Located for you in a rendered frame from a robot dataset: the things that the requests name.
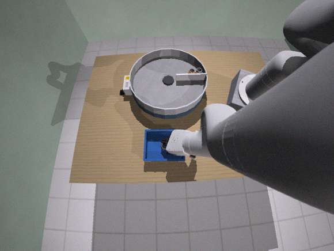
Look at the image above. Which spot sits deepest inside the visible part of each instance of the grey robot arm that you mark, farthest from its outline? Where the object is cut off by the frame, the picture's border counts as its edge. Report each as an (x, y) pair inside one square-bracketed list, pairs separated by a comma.
[(284, 136)]

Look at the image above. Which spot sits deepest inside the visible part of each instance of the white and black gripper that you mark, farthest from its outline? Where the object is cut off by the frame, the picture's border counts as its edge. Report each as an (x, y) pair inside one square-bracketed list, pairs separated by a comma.
[(175, 143)]

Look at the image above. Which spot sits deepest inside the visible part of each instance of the blue open box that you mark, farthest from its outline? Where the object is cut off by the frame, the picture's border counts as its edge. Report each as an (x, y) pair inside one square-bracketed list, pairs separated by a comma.
[(152, 147)]

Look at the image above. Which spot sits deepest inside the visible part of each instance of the grey round turning table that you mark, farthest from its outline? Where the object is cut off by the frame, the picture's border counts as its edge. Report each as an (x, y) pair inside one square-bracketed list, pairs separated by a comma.
[(161, 86)]

